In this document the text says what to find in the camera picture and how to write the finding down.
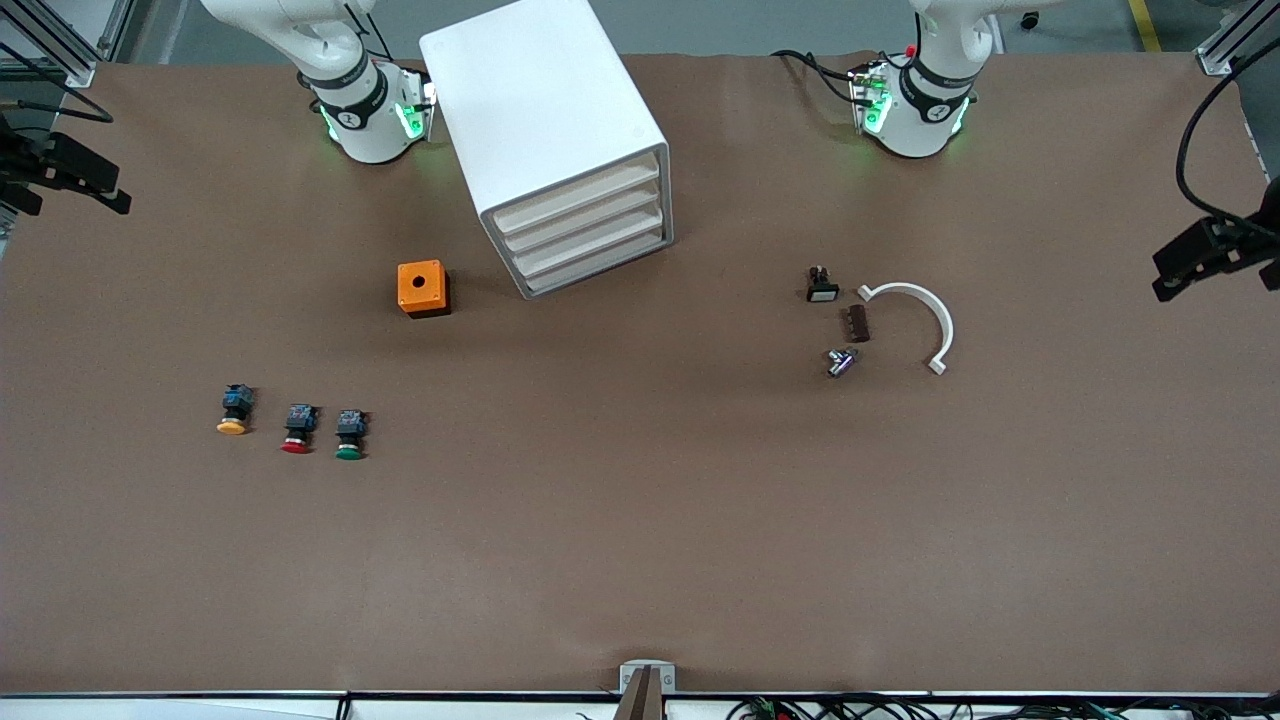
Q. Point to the black square white-faced button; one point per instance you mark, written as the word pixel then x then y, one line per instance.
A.
pixel 822 292

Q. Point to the brown camera pole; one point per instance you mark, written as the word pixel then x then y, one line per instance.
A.
pixel 643 700

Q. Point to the white curved plastic bracket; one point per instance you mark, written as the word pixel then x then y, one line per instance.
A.
pixel 943 325

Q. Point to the aluminium frame profile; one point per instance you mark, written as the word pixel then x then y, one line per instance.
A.
pixel 1225 55
pixel 78 70

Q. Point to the grey metal mount bracket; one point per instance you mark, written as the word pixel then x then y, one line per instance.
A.
pixel 632 668

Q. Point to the red mushroom push button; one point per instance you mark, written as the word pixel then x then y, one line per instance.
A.
pixel 300 420

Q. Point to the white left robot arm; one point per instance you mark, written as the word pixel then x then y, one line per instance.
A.
pixel 920 100

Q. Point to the chrome valve fitting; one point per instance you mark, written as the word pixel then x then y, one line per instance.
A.
pixel 840 364

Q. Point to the yellow mushroom push button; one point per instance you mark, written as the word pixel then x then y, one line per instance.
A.
pixel 237 405

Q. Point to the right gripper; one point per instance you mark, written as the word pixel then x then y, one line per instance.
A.
pixel 22 163

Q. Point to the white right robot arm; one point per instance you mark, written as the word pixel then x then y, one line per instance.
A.
pixel 360 110

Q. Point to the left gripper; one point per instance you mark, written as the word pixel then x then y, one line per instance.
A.
pixel 1243 243

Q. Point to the orange box with hole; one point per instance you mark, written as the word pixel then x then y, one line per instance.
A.
pixel 408 292

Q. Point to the green mushroom push button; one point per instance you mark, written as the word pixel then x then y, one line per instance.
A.
pixel 350 428

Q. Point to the dark brown cylindrical capacitor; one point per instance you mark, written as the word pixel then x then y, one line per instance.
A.
pixel 858 324

